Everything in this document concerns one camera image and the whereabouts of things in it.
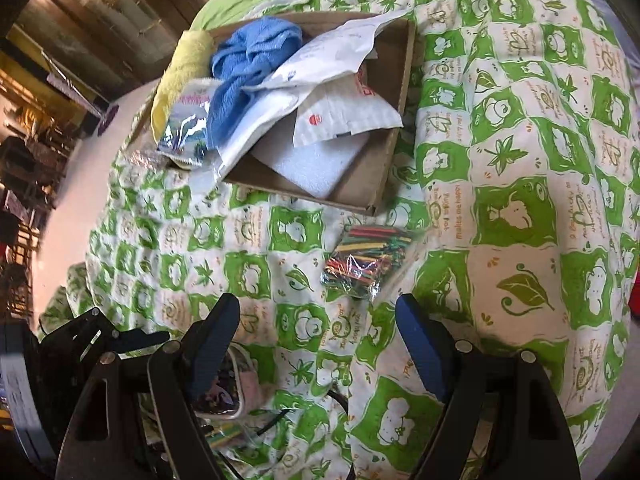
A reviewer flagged colourful picture pouch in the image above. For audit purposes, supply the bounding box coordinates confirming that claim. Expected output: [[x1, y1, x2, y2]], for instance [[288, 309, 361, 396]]
[[156, 78, 221, 168]]

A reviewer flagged clear bag with white pad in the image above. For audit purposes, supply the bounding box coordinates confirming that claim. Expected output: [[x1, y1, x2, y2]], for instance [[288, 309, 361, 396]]
[[208, 84, 314, 185]]

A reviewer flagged white red-print mailer bag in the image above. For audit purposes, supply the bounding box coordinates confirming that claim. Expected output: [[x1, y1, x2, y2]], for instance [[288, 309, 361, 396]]
[[293, 62, 402, 148]]

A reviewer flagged yellow terry towel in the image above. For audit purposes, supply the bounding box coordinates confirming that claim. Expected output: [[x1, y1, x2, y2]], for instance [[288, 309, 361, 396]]
[[150, 30, 215, 142]]

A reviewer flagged blue towel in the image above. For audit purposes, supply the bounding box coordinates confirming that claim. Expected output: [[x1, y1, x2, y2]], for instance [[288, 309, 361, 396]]
[[206, 16, 303, 150]]

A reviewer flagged white printed paper bag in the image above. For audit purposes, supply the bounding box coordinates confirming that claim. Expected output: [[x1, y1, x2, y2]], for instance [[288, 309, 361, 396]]
[[245, 11, 406, 91]]

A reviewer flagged pink patterned pouch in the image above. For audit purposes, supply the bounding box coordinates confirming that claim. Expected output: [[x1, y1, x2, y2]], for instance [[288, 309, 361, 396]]
[[192, 342, 262, 420]]

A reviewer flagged bag of colourful sticks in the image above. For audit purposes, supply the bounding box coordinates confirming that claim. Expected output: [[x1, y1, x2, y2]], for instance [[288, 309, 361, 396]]
[[321, 224, 423, 300]]

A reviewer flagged green white patterned quilt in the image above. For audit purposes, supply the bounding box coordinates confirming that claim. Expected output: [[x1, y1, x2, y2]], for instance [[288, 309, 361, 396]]
[[40, 0, 639, 479]]

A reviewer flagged shallow cardboard box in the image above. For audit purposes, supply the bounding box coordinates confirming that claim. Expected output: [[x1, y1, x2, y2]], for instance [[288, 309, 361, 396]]
[[124, 10, 418, 217]]

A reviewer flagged purple fan base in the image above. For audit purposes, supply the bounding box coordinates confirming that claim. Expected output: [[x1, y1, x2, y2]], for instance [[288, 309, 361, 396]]
[[96, 104, 119, 136]]

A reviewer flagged wooden glass-door cabinet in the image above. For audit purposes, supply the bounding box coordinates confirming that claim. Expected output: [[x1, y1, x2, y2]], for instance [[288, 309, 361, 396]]
[[15, 0, 208, 100]]

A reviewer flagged black cable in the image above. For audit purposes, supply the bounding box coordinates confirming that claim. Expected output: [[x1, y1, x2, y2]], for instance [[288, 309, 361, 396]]
[[219, 389, 352, 480]]

